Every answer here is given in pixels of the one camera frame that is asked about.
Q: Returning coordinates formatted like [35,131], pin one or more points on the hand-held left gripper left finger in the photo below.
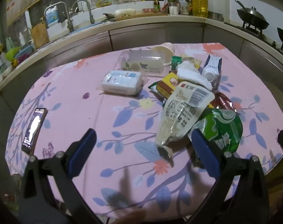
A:
[83,151]

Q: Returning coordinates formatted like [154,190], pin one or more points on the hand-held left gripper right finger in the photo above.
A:
[205,154]

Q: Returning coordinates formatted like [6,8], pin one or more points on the green snack bag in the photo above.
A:
[225,128]

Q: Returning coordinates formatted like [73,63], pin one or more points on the clear plastic noodle bag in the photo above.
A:
[178,114]

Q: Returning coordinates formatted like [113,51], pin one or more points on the red foil wrapper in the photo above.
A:
[223,101]

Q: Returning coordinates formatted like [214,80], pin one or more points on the yellow red food box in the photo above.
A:
[169,82]

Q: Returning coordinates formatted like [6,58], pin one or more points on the white tissue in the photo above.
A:
[190,74]

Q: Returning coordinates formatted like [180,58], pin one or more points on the green wrapper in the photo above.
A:
[153,87]

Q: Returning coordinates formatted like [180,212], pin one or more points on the blue white milk carton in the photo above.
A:
[212,63]

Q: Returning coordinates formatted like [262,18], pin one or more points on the yellow snack packet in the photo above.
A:
[193,60]

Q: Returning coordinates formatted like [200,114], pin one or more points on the clear plastic bottle green label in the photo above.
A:
[143,61]

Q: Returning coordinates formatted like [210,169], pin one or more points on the pink white paper cup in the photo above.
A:
[163,50]

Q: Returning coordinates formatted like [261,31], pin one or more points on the black smartphone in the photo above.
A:
[34,130]

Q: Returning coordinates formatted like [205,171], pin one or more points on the pink floral tablecloth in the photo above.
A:
[73,93]

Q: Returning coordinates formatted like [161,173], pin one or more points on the white blue tissue pack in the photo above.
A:
[121,82]

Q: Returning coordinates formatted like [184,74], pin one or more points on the gas stove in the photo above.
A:
[256,30]

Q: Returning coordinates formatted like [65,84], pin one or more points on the blue plastic basin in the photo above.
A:
[27,50]

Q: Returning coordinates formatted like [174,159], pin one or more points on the standing wooden cutting board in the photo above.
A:
[39,35]

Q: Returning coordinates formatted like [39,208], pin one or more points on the steel wok with lid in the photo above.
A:
[252,16]

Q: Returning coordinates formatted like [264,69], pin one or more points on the chrome square faucet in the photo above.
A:
[69,21]

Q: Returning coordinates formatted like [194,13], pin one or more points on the white sink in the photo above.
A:
[80,18]

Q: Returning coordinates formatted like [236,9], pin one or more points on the dark kitchen tool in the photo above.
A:
[109,16]

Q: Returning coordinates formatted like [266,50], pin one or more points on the chrome gooseneck faucet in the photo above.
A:
[91,14]

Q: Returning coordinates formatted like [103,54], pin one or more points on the blue white plastic container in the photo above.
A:
[52,16]

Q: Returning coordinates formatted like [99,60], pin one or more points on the white radish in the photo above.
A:
[125,11]

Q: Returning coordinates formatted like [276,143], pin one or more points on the flat wooden cutting board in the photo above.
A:
[143,15]

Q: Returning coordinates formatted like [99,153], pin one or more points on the large cooking oil bottle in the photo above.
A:
[200,3]

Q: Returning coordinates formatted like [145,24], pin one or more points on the white plastic jug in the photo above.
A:
[181,3]

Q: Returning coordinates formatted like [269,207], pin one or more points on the red white bowl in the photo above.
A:
[148,10]

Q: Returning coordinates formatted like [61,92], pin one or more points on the wall poster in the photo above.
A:
[27,0]

